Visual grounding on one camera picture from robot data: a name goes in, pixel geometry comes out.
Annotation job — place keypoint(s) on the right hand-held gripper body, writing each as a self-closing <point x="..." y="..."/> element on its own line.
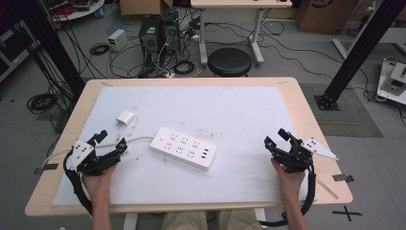
<point x="297" y="156"/>

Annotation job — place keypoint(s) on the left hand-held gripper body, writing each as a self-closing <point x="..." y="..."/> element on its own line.
<point x="81" y="154"/>

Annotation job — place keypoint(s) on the white charger adapter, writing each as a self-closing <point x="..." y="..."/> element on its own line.
<point x="125" y="118"/>

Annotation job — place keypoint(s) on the white power strip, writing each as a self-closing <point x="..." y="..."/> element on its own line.
<point x="183" y="148"/>

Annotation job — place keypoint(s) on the person's right hand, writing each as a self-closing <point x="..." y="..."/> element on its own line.
<point x="292" y="185"/>

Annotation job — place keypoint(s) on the person's left hand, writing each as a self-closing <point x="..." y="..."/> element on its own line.
<point x="97" y="185"/>

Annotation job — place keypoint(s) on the light wooden table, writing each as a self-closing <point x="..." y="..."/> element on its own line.
<point x="306" y="108"/>

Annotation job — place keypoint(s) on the black tape strip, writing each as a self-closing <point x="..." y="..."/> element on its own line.
<point x="343" y="178"/>
<point x="48" y="167"/>

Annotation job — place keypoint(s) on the thin wooden stick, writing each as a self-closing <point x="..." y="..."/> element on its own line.
<point x="327" y="189"/>

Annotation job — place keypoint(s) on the grey floor mat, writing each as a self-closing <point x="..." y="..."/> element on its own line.
<point x="348" y="108"/>

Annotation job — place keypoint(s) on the black tape cross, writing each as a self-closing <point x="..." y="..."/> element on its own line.
<point x="346" y="213"/>

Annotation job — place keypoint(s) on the person's right leg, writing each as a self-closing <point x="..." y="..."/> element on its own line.
<point x="239" y="220"/>

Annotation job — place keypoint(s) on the person's leg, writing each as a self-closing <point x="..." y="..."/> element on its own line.
<point x="239" y="220"/>
<point x="185" y="221"/>

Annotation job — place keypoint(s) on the white foam mat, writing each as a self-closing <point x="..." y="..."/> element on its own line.
<point x="198" y="108"/>

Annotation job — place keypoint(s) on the black round stool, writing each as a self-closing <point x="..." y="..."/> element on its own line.
<point x="229" y="61"/>

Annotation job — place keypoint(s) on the white power supply box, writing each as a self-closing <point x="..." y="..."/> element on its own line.
<point x="117" y="40"/>

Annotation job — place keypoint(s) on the person's left leg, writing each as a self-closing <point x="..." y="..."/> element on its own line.
<point x="185" y="221"/>

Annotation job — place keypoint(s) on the black metal stand with base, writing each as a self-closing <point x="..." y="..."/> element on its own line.
<point x="357" y="54"/>

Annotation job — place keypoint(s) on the black computer tower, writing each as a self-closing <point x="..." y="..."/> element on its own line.
<point x="150" y="35"/>
<point x="170" y="32"/>

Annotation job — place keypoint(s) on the white equipment board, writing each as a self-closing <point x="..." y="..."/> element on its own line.
<point x="394" y="81"/>

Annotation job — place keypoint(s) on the large cardboard box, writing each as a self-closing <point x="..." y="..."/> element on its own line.
<point x="324" y="16"/>

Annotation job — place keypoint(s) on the round white table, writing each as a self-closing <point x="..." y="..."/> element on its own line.
<point x="79" y="11"/>

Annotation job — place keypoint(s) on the small cardboard box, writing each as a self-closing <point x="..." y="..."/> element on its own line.
<point x="140" y="7"/>

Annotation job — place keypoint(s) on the white desk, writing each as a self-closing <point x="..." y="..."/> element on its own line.
<point x="239" y="3"/>

